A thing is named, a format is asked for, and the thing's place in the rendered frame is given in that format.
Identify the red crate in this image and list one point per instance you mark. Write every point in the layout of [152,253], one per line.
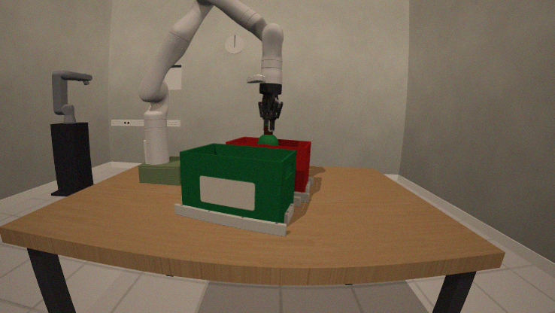
[302,161]

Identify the green crate with dividers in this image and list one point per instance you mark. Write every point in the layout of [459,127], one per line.
[254,182]

